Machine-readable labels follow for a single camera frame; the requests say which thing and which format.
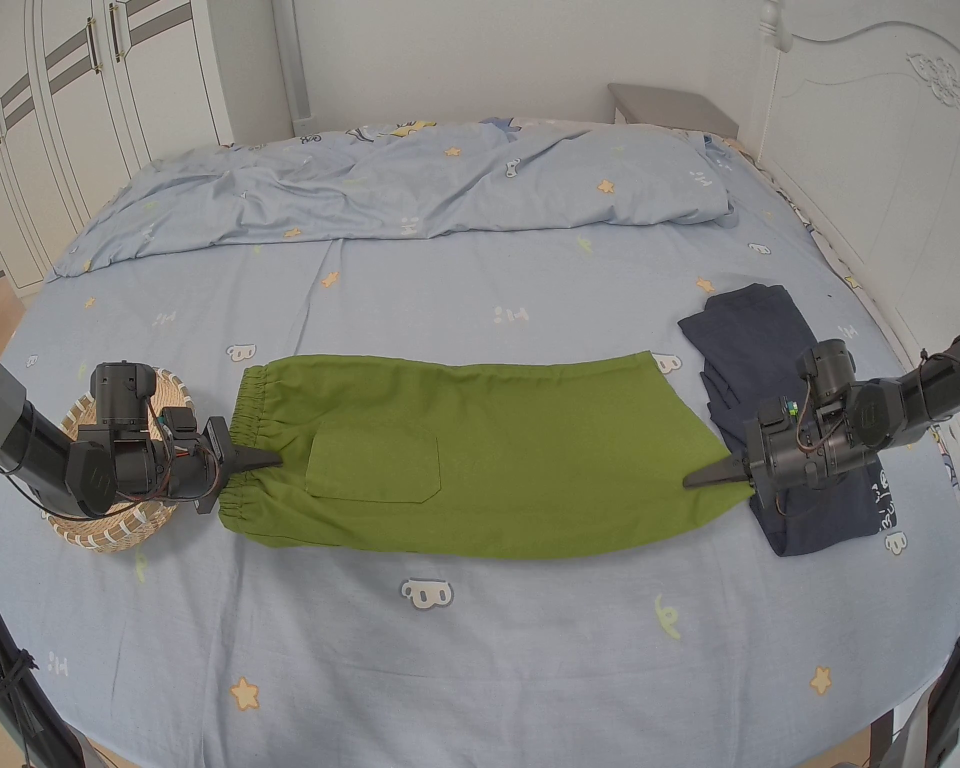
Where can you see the white wardrobe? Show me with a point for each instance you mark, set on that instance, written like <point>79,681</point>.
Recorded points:
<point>90,112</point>

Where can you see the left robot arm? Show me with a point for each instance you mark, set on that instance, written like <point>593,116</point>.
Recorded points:
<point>37,450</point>

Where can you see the grey wall pipe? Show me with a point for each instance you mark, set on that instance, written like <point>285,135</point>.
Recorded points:
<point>296,60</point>

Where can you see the grey bedside table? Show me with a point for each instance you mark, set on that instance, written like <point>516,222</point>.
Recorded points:
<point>667,109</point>

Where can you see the dark blue garment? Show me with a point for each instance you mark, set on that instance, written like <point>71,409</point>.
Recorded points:
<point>750,337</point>

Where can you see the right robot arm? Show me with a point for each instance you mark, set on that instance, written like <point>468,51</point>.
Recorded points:
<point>930,390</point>

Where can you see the pale blue quilt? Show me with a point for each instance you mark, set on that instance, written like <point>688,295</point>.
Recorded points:
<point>450,195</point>

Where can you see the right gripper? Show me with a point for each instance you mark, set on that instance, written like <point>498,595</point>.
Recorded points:
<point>802,457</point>

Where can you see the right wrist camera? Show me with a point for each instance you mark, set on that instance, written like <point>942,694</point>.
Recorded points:
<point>776,416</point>

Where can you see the bed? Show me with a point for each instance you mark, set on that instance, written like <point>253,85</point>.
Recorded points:
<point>480,637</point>

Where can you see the round woven basket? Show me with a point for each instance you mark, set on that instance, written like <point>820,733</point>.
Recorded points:
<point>112,532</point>

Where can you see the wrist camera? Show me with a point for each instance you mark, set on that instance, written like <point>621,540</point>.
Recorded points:
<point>776,416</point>
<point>178,424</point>

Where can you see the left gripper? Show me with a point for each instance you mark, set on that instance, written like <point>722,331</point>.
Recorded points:
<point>176,476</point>

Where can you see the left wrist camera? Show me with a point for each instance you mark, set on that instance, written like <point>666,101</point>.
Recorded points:
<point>178,424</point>

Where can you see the white printed pillow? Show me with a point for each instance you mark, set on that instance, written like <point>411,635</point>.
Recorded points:
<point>405,129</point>

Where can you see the green shorts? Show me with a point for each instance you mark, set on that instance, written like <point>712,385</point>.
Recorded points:
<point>525,450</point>

